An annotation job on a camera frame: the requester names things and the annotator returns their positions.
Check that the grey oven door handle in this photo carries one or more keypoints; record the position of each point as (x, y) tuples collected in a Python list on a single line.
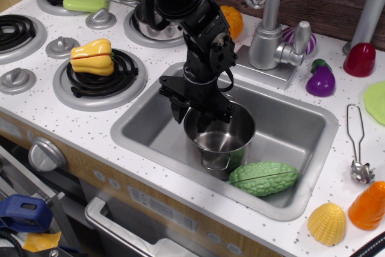
[(163, 247)]

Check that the yellow bell pepper toy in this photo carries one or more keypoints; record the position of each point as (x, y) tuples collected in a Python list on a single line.
[(94, 58)]

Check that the light green lettuce toy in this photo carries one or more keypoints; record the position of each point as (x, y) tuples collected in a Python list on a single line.
[(374, 101)]

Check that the grey oven front knob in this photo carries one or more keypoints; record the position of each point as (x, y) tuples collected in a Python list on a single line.
[(44, 156)]

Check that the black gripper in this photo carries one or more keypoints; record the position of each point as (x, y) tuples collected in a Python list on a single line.
[(205, 97)]

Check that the grey stove knob lower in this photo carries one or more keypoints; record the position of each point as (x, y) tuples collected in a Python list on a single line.
[(17, 81)]

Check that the purple eggplant toy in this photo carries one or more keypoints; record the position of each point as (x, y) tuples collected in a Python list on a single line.
[(322, 82)]

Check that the grey stove knob middle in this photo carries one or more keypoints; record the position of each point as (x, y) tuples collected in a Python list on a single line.
[(61, 47)]

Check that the yellow cloth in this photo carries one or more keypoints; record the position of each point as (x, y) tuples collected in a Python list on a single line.
[(36, 242)]

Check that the grey stove knob upper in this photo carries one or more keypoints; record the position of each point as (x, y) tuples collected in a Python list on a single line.
[(100, 20)]

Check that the steel pot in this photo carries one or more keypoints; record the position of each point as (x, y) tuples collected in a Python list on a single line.
[(222, 147)]

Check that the purple onion toy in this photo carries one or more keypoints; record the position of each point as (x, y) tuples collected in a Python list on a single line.
[(288, 37)]

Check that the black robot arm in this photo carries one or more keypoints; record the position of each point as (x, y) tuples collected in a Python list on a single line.
[(210, 52)]

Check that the grey metal pole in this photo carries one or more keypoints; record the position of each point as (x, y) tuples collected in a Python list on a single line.
[(367, 24)]

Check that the orange pumpkin toy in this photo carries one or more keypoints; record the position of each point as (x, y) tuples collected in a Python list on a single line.
[(234, 19)]

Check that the blue clamp tool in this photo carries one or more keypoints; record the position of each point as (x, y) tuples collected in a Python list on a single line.
[(25, 214)]

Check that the steel saucepan on burner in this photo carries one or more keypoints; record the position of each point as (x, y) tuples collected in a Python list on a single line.
[(139, 20)]

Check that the yellow corn toy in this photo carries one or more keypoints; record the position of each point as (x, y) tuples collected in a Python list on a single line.
[(327, 224)]

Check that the metal whisk utensil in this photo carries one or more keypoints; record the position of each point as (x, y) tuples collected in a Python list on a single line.
[(360, 172)]

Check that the front right black burner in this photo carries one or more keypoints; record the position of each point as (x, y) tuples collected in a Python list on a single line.
[(90, 92)]

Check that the silver toy faucet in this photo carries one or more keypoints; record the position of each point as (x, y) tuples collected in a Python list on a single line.
[(269, 59)]

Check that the grey toy sink basin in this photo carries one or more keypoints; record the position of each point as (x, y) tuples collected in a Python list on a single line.
[(287, 131)]

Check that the green bitter melon toy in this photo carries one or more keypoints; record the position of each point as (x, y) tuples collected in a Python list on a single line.
[(263, 178)]

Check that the red pepper toy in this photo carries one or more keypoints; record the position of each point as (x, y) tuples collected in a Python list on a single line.
[(360, 61)]

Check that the orange carrot toy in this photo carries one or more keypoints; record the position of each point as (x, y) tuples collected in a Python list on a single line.
[(367, 211)]

